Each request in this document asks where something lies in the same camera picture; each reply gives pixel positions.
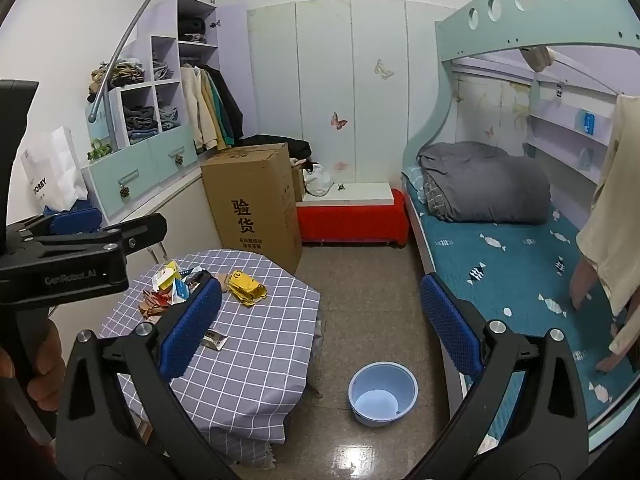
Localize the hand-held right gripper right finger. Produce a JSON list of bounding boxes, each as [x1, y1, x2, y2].
[[405, 274, 591, 480]]

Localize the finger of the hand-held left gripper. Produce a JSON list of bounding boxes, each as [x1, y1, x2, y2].
[[17, 211, 104, 241], [37, 212, 168, 261]]

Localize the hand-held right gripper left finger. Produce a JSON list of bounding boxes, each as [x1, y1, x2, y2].
[[55, 272, 223, 480]]

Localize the silver foil packet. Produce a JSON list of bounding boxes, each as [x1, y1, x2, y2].
[[200, 329, 230, 351]]

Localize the pile of snack wrappers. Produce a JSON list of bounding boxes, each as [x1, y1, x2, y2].
[[137, 260, 213, 326]]

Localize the yellow wrapper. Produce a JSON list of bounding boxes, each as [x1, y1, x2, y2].
[[227, 270, 267, 306]]

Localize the blue plastic basin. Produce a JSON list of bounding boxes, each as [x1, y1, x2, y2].
[[348, 360, 419, 428]]

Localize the person's left hand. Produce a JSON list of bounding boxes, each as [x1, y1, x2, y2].
[[27, 317, 66, 413]]

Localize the beige low cabinet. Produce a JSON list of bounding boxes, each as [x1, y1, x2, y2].
[[47, 162, 223, 331]]

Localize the white paper bag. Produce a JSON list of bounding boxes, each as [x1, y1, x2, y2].
[[20, 126, 88, 211]]

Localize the lilac teal wardrobe unit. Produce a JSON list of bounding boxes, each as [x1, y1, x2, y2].
[[82, 0, 251, 221]]

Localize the table with checkered cloth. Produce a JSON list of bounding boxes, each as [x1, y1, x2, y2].
[[97, 249, 322, 466]]

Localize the bed with teal sheet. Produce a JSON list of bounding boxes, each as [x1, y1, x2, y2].
[[402, 180, 640, 441]]

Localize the folded denim clothes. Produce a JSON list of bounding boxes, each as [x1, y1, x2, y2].
[[123, 105, 180, 142]]

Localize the large cardboard box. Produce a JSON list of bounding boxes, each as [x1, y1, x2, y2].
[[200, 142, 304, 275]]

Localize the hanging clothes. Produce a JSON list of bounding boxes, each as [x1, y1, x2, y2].
[[180, 62, 244, 152]]

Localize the red bench with white top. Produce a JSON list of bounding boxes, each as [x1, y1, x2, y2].
[[296, 182, 410, 248]]

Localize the grey duvet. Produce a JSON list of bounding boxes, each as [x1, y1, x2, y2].
[[416, 141, 551, 225]]

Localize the khaki clothes heap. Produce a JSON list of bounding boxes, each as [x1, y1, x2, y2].
[[89, 59, 146, 102]]

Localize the light blue pillow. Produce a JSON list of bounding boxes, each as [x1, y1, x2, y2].
[[402, 167, 431, 206]]

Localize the small cardboard box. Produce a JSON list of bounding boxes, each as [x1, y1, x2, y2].
[[290, 157, 313, 203]]

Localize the black bag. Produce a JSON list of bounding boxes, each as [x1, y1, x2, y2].
[[240, 134, 313, 171]]

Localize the white plastic bag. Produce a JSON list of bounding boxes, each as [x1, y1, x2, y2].
[[302, 162, 335, 197]]

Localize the beige hanging garment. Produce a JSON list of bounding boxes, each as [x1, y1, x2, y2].
[[575, 92, 640, 316]]

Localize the black folded clothes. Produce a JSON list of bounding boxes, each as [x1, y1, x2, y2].
[[177, 17, 207, 43]]

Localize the bed with teal mattress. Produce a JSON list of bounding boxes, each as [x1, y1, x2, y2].
[[402, 0, 640, 456]]

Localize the curved metal rail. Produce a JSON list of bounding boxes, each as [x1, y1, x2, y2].
[[87, 0, 221, 123]]

